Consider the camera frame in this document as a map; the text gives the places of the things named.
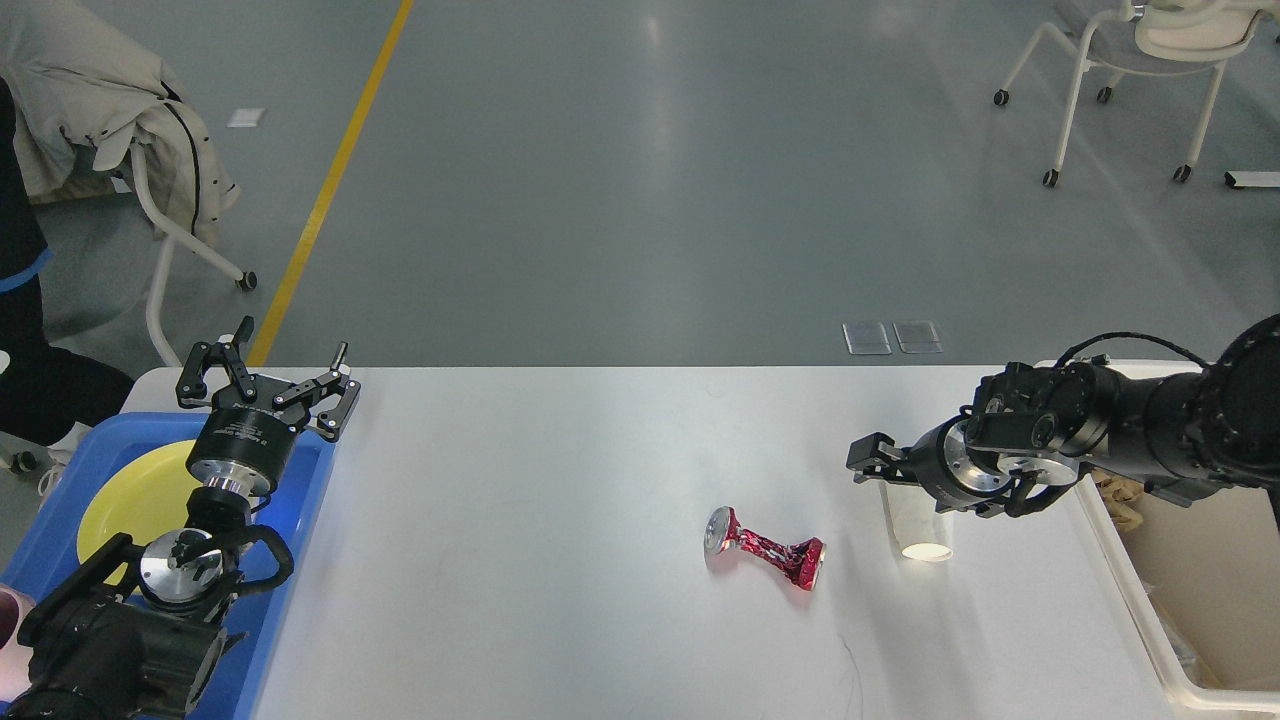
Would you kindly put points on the brown paper ball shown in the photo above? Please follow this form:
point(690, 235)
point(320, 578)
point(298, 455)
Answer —
point(1119, 496)

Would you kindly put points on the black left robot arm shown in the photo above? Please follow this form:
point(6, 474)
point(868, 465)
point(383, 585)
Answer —
point(139, 628)

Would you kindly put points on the beige plastic bin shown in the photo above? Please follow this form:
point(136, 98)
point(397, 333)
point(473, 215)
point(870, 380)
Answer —
point(1194, 590)

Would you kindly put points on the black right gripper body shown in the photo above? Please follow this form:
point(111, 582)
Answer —
point(942, 465)

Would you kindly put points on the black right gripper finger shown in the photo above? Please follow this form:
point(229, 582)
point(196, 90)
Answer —
point(877, 457)

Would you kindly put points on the floor outlet plate right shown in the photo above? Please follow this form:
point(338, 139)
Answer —
point(918, 337)

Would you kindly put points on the white chair with jacket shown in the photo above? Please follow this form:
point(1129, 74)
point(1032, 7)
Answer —
point(101, 124)

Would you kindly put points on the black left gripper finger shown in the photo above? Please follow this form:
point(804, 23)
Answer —
point(322, 404)
point(191, 390)

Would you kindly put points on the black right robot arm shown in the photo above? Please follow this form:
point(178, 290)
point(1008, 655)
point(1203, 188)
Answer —
point(1032, 432)

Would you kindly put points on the pink mug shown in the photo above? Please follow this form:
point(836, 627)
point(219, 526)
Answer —
point(15, 656)

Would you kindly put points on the floor outlet plate left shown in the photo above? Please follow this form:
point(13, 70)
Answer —
point(867, 339)

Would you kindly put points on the white bar on floor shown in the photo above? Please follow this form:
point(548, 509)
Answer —
point(1252, 179)

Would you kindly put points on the yellow plastic plate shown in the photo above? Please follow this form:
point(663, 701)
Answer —
point(145, 499)

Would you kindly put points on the floor outlet plate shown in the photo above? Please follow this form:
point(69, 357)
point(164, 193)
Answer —
point(918, 337)
point(867, 339)

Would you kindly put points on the blue plastic tray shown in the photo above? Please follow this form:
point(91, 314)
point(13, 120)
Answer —
point(47, 555)

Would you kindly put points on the white chair on casters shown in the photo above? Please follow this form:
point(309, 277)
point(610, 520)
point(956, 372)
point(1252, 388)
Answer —
point(1144, 38)

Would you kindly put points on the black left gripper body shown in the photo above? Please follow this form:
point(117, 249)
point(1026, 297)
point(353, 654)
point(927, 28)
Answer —
point(245, 444)

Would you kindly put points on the red white snack wrapper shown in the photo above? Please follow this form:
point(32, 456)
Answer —
point(799, 563)

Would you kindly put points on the white paper napkin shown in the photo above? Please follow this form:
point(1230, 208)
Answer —
point(919, 532)

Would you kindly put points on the person in dark clothes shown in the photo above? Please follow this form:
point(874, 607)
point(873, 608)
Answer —
point(50, 395)

